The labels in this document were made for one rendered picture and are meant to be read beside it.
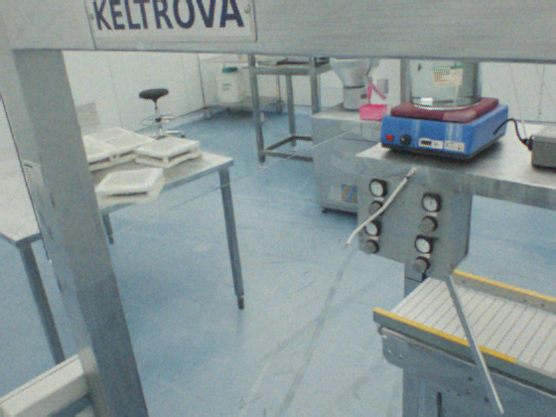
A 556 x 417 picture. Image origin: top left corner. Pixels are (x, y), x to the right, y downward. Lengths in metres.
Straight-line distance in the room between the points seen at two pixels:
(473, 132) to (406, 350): 0.56
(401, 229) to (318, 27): 0.87
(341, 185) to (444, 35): 3.68
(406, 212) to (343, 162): 2.77
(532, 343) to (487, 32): 1.13
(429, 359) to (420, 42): 1.11
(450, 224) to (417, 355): 0.39
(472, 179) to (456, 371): 0.48
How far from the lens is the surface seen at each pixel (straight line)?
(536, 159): 1.10
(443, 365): 1.34
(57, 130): 0.71
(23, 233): 2.27
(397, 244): 1.18
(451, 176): 1.07
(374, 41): 0.31
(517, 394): 1.29
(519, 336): 1.38
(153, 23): 0.45
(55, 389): 0.90
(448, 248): 1.13
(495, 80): 6.34
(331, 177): 3.98
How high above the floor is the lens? 1.68
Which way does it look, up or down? 24 degrees down
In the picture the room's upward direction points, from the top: 5 degrees counter-clockwise
